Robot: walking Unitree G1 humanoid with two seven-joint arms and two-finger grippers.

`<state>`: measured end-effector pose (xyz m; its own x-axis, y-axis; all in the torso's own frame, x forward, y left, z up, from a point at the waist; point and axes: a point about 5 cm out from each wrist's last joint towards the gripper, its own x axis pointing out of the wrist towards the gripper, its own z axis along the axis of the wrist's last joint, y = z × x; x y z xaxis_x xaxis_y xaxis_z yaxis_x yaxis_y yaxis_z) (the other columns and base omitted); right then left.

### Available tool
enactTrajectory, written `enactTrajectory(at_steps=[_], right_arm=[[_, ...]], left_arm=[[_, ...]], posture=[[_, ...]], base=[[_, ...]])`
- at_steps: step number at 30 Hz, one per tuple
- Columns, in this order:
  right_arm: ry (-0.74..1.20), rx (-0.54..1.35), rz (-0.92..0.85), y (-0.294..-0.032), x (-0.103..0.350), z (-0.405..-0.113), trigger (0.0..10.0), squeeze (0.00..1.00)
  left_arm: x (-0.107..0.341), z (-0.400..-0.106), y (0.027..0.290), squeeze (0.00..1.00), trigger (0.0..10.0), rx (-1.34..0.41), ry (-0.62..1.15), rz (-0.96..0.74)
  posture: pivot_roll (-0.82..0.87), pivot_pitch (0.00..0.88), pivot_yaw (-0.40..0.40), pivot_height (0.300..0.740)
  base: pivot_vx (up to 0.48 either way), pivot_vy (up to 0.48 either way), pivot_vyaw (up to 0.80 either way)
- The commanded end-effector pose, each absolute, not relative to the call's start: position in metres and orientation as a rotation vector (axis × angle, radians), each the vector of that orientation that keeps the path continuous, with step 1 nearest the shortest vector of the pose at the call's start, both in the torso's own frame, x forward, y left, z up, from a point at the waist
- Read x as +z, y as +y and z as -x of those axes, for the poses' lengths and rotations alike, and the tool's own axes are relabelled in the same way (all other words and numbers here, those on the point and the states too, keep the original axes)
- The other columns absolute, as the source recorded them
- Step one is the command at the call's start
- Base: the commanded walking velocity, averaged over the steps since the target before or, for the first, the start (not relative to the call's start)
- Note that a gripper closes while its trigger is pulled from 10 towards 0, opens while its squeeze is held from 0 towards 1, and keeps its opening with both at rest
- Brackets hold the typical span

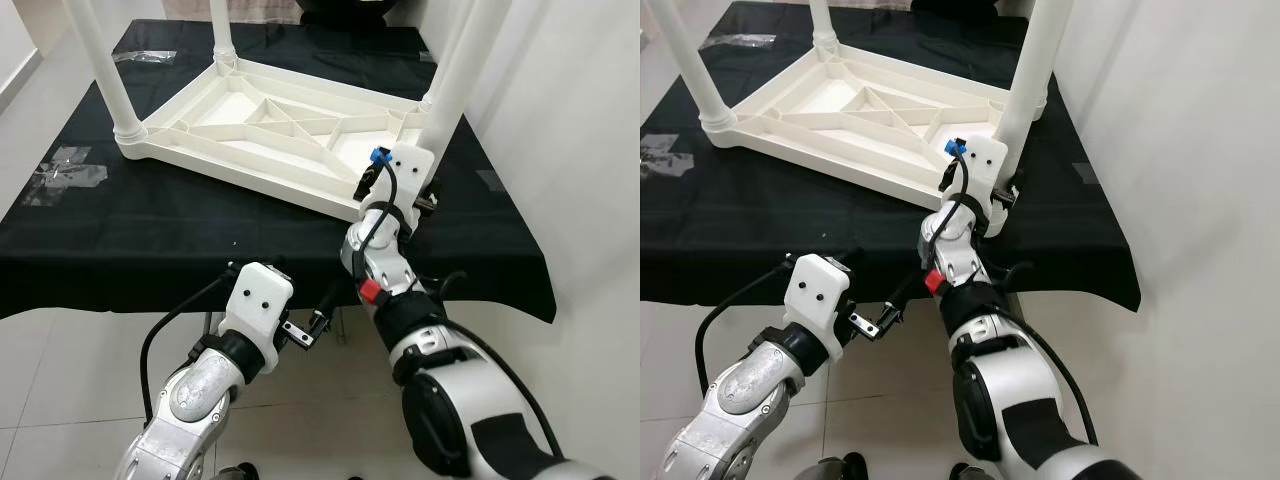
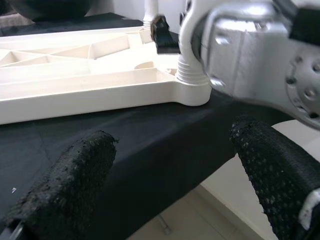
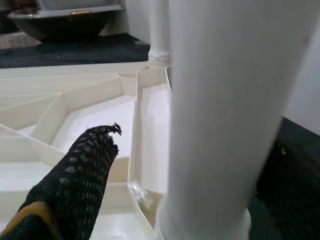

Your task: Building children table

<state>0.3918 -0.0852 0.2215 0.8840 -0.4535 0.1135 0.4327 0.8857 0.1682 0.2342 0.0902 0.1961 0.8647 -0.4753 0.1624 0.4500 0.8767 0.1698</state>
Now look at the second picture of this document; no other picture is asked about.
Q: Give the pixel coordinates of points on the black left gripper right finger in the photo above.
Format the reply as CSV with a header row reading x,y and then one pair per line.
x,y
280,180

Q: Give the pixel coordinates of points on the white plastic table top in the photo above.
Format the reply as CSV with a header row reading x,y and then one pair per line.
x,y
75,87

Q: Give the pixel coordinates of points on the black metal wok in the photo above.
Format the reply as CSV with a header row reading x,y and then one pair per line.
x,y
50,10

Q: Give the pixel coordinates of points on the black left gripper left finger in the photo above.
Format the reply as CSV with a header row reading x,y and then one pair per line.
x,y
62,190

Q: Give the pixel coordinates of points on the beige woven bench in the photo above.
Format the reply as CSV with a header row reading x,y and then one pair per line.
x,y
12,21

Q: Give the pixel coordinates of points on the grey metal table leg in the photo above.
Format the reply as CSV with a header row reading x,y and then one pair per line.
x,y
165,223

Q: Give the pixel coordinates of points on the black tablecloth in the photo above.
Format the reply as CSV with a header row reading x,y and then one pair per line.
x,y
162,137

